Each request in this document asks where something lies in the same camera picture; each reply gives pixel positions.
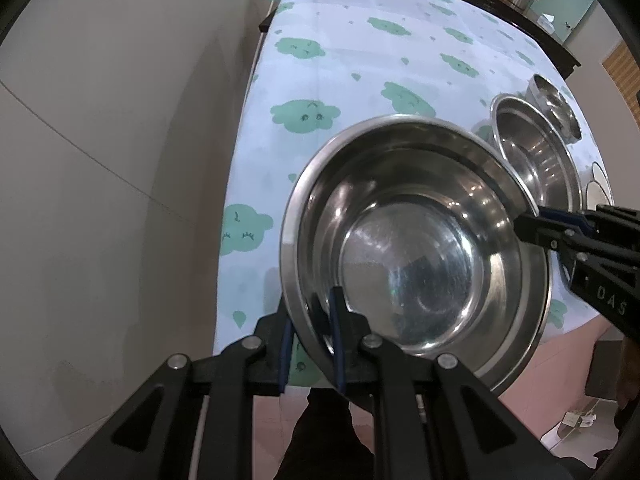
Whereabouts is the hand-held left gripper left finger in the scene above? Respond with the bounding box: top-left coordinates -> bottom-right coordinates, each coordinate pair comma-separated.
57,310 -> 293,480

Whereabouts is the person's dark trouser leg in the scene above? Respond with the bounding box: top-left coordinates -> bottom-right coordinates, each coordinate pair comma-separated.
277,387 -> 376,480

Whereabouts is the small steel bowl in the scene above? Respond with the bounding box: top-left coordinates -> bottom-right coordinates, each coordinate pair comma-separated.
525,74 -> 584,142

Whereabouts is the brown slatted panel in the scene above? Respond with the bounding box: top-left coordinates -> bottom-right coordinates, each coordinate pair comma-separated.
600,42 -> 640,126

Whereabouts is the dark grey box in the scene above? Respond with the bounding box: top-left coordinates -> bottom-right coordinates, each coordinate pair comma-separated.
590,340 -> 626,401

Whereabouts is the white green-cloud printed tablecloth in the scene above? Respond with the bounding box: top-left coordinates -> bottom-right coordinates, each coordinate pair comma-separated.
212,0 -> 616,391

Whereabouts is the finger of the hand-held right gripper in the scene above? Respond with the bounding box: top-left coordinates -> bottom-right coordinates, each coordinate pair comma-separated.
539,205 -> 640,241
515,217 -> 640,273

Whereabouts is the dark wooden sideboard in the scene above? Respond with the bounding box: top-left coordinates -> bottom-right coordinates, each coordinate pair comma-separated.
360,0 -> 582,80

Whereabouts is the large cartoon-printed steel bowl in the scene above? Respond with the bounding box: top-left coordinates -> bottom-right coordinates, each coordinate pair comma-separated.
279,114 -> 553,395

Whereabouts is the white enamel bowl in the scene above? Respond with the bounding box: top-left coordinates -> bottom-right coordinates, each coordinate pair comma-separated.
584,161 -> 615,211

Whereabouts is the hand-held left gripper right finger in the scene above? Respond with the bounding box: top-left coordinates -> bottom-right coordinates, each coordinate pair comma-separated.
330,287 -> 576,480

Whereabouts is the white plastic wrapper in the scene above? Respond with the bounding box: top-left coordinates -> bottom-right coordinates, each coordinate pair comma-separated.
555,400 -> 601,441

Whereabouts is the medium steel bowl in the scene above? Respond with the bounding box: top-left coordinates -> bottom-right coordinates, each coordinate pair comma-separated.
489,92 -> 587,213

